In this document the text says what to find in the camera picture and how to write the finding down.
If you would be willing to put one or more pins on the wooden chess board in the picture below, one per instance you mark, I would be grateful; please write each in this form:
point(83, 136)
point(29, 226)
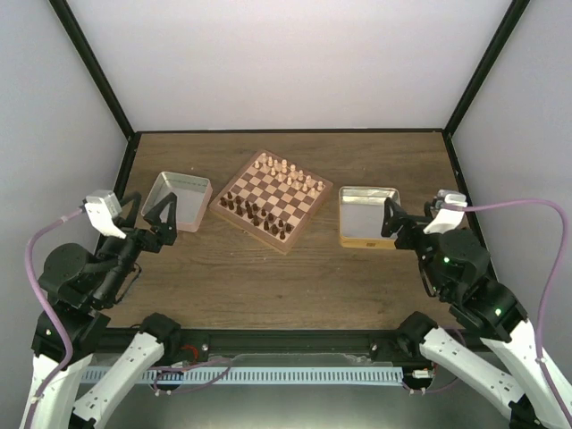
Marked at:
point(266, 197)

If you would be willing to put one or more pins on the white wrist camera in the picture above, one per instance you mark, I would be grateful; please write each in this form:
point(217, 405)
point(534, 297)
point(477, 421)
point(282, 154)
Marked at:
point(449, 206)
point(103, 208)

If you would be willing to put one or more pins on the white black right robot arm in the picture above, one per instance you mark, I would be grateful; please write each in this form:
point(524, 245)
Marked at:
point(531, 392)

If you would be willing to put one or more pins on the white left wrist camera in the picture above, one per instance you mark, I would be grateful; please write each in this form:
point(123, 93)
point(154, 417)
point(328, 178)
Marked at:
point(103, 208)

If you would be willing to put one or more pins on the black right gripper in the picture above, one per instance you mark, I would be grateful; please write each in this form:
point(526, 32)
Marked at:
point(413, 223)

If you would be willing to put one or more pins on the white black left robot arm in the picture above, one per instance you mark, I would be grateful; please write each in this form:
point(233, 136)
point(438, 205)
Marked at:
point(74, 289)

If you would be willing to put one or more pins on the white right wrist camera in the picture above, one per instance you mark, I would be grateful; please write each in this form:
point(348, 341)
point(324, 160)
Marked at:
point(449, 206)

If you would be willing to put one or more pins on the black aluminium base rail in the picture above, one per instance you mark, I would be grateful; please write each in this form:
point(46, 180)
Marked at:
point(381, 345)

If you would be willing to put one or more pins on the white slotted cable duct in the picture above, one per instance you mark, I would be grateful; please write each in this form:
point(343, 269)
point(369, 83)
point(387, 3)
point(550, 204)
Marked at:
point(376, 376)

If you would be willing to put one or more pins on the pink tin box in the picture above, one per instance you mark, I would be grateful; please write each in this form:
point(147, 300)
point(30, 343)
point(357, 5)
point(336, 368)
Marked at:
point(193, 194)

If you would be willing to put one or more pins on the gold tin box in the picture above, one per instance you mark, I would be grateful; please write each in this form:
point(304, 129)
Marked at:
point(361, 216)

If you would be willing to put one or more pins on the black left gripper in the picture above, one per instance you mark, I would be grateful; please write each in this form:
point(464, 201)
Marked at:
point(165, 233)

